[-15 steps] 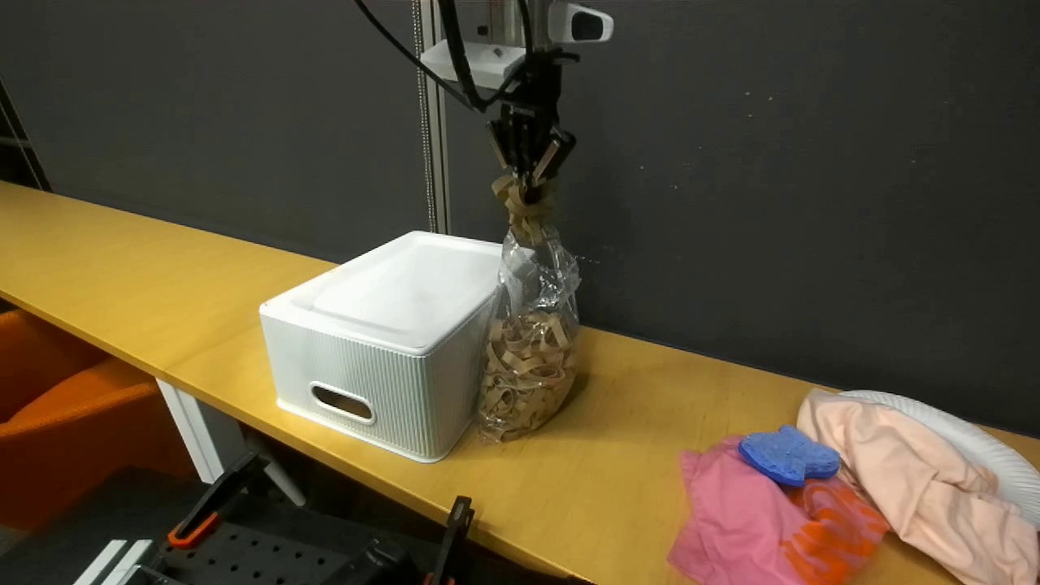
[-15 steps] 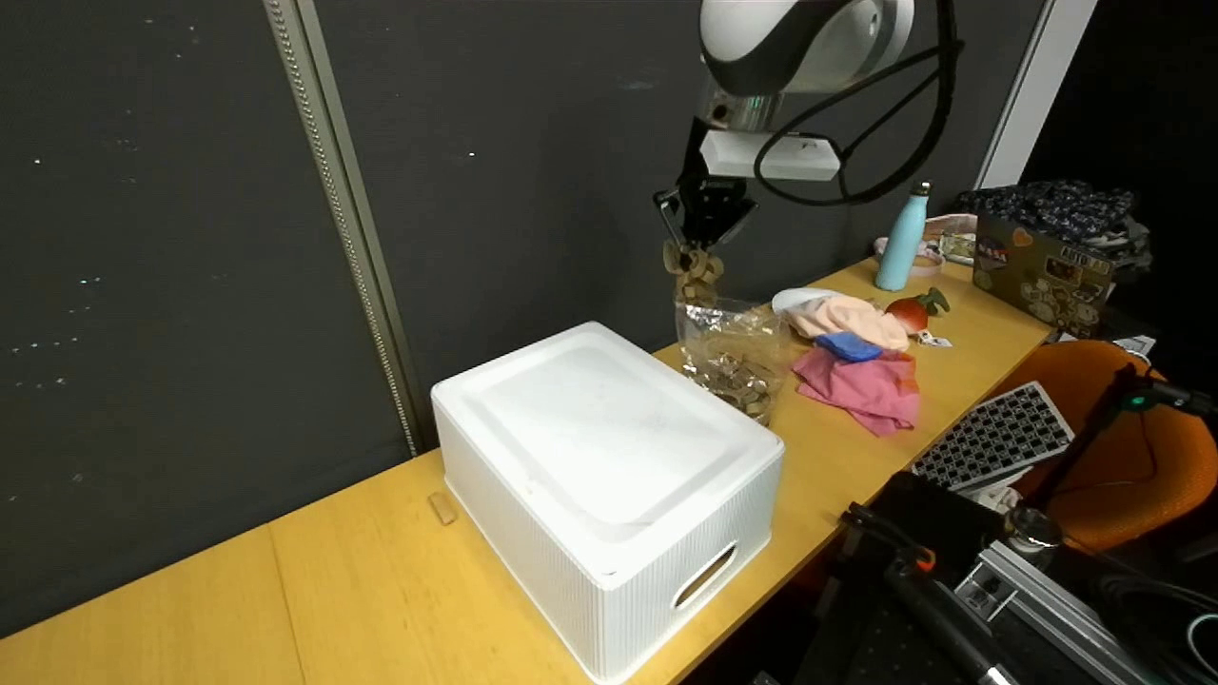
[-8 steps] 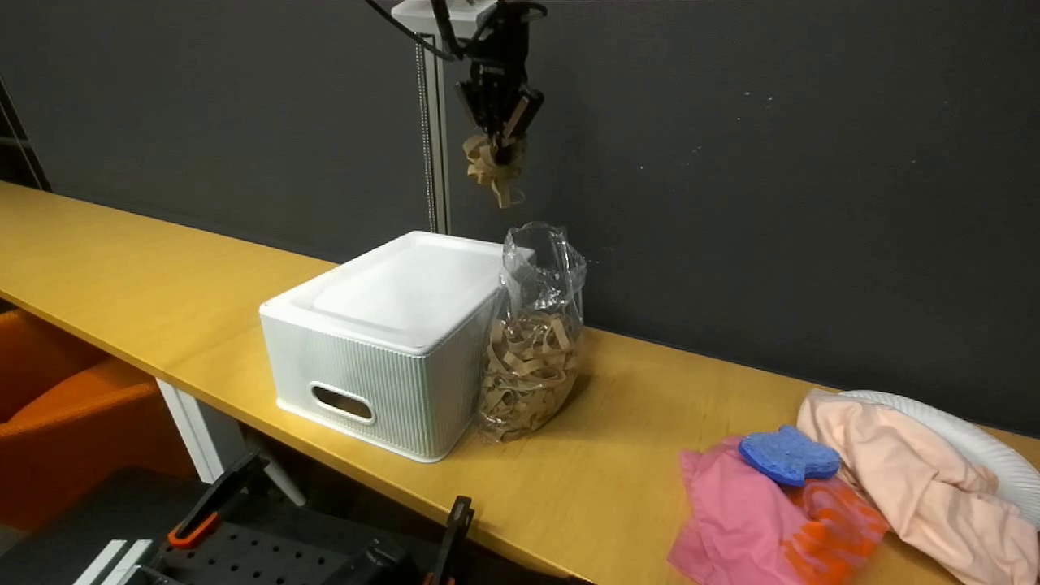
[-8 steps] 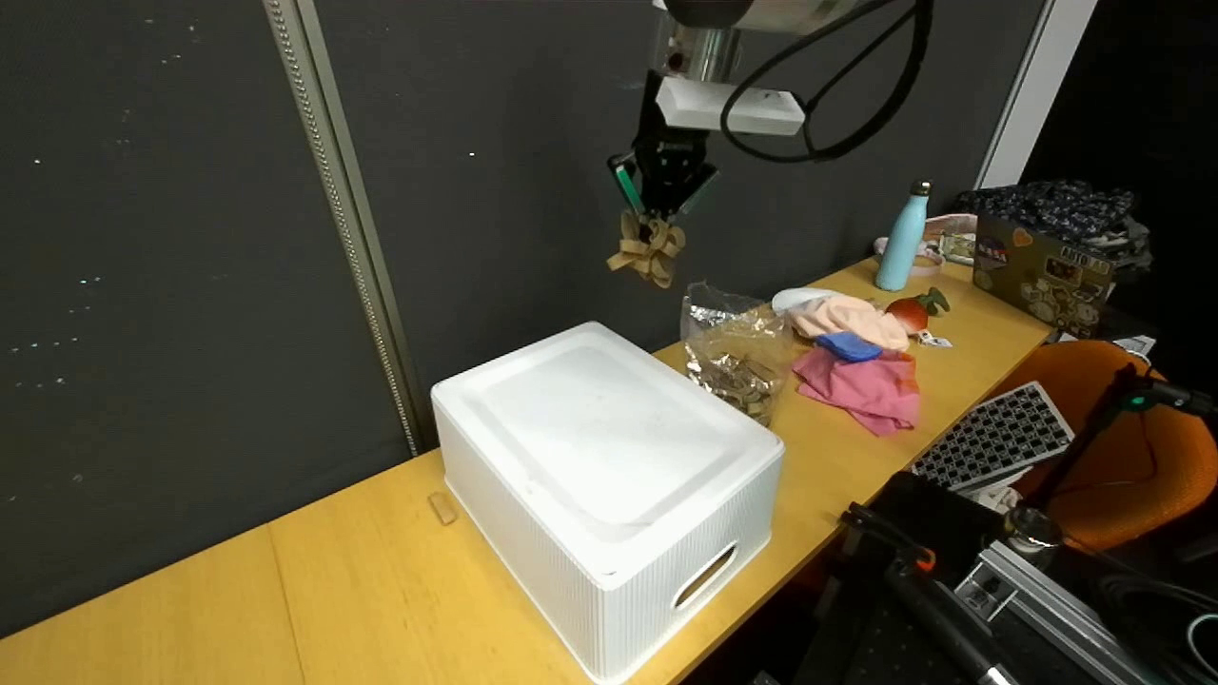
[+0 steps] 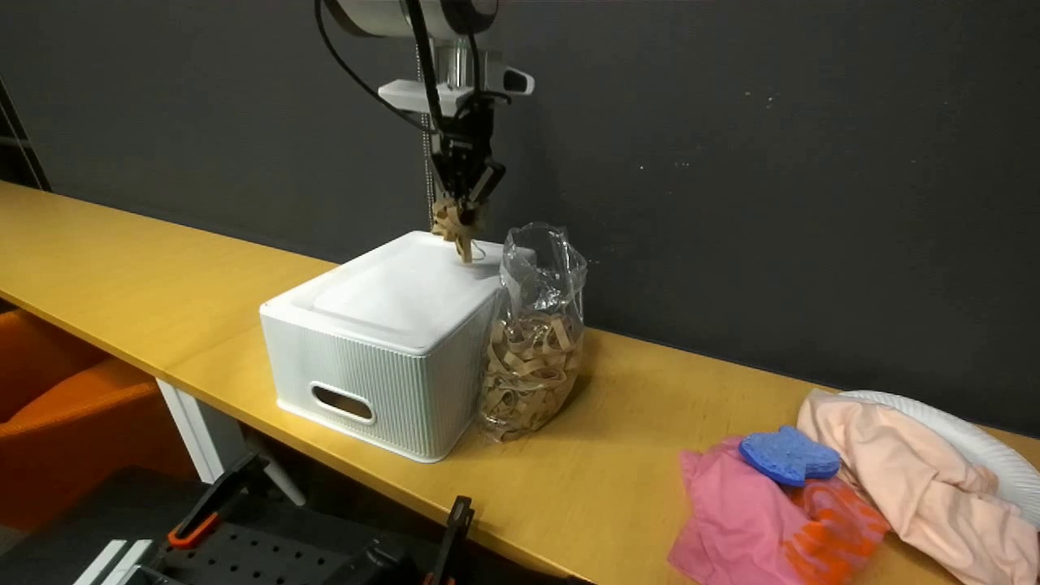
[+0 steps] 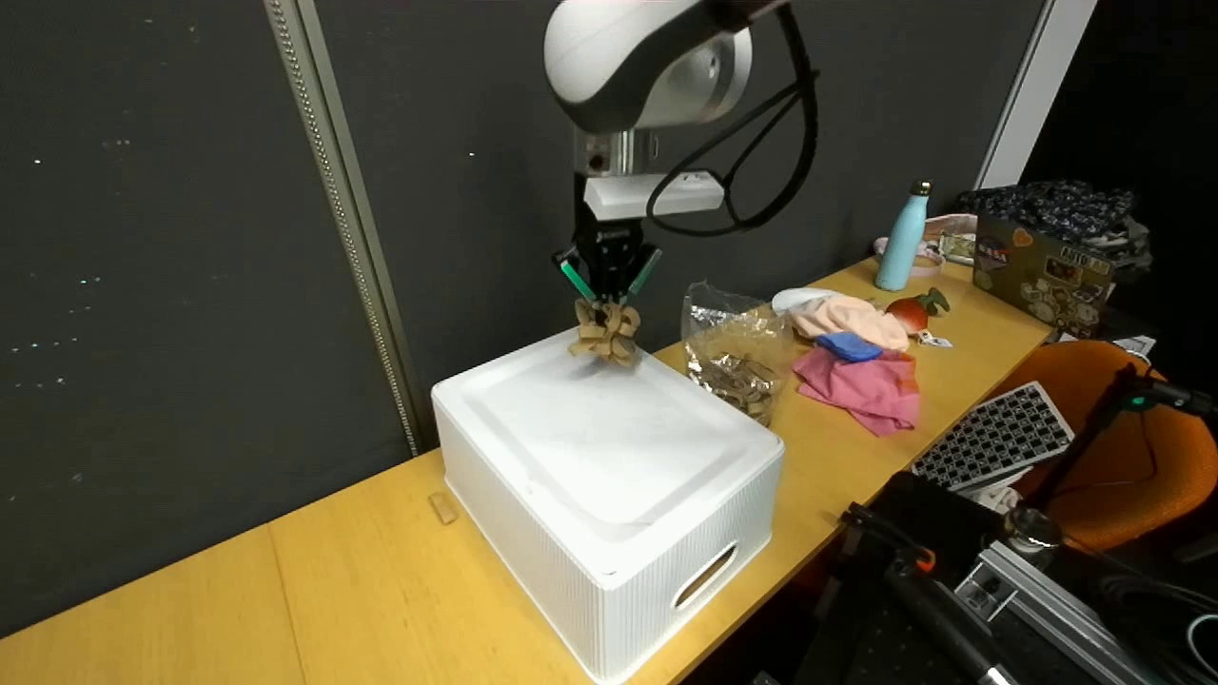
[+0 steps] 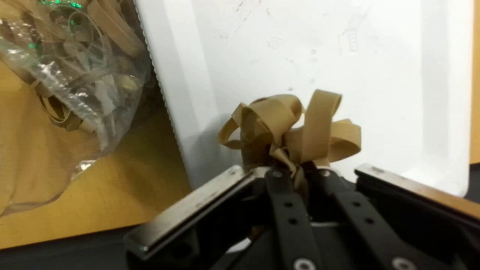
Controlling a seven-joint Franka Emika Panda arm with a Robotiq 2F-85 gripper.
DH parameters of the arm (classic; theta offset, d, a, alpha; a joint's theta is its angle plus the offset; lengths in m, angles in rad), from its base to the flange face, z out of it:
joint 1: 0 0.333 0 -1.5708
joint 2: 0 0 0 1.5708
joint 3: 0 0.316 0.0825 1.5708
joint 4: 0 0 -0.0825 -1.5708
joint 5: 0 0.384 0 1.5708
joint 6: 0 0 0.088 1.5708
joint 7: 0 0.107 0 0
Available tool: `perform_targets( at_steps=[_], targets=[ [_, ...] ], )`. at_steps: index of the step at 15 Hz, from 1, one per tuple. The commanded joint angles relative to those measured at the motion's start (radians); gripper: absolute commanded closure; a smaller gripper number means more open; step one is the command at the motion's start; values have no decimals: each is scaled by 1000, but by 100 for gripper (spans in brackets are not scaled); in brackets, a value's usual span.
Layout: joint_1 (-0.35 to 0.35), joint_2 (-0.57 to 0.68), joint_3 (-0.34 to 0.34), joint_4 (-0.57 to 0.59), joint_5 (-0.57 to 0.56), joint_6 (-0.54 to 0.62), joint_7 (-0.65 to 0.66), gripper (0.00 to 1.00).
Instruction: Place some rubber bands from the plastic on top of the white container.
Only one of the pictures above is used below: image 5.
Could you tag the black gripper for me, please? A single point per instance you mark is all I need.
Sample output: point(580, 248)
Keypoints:
point(464, 135)

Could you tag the bunch of tan rubber bands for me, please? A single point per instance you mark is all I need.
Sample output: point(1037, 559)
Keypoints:
point(453, 224)

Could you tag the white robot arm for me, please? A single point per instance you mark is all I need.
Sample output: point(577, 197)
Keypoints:
point(418, 16)

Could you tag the white plastic storage container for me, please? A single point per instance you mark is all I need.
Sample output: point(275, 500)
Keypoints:
point(378, 325)

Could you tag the clear bag of snacks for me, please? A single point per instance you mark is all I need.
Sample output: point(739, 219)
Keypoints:
point(536, 358)

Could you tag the black clamp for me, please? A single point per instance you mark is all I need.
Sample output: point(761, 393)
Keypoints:
point(455, 540)

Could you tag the white table leg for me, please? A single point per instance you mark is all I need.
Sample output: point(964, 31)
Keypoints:
point(195, 433)

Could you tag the blue cloth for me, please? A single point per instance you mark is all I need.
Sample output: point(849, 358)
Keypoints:
point(787, 457)

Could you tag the pink cloth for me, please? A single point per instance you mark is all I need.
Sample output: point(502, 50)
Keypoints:
point(730, 521)

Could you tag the black perforated board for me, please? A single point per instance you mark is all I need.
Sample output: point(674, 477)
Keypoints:
point(262, 555)

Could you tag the dark slanted metal rod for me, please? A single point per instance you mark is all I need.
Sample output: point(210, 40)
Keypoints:
point(22, 140)

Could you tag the orange chair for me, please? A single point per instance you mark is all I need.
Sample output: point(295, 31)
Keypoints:
point(74, 433)

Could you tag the orange mesh bag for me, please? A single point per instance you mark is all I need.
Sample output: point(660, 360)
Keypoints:
point(840, 529)

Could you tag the white strips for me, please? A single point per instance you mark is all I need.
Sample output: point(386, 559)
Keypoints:
point(115, 559)

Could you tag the peach cloth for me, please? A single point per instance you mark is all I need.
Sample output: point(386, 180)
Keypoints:
point(919, 476)

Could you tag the grey wall joint strip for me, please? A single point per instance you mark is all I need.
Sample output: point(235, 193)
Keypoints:
point(431, 198)

